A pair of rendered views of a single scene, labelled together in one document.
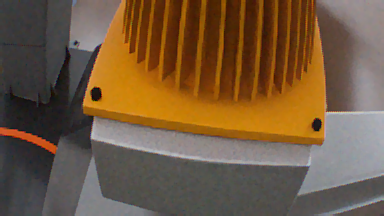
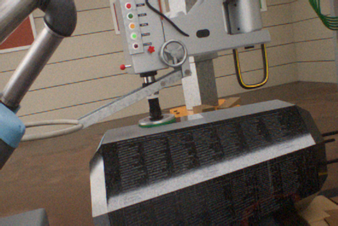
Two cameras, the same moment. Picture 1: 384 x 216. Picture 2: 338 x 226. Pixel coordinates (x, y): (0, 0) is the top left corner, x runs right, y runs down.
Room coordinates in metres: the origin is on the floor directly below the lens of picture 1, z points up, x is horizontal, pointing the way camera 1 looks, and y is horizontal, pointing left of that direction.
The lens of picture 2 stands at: (1.85, 1.80, 1.24)
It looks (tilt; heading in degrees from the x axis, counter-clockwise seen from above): 9 degrees down; 251
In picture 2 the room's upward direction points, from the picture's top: 10 degrees counter-clockwise
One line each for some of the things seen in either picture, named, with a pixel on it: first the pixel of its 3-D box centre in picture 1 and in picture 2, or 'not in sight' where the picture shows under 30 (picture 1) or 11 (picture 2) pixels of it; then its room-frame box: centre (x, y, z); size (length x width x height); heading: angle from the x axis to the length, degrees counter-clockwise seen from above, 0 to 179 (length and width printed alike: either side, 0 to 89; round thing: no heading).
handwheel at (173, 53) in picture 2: not in sight; (172, 53); (1.16, 0.05, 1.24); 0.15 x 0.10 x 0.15; 176
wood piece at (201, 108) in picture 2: not in sight; (203, 109); (0.79, -0.44, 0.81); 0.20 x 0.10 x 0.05; 85
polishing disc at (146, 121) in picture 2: not in sight; (156, 119); (1.27, -0.07, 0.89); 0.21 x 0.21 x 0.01
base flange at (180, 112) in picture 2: not in sight; (203, 109); (0.69, -0.67, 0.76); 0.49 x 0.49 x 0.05; 77
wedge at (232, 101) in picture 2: not in sight; (229, 103); (0.56, -0.47, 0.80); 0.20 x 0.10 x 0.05; 26
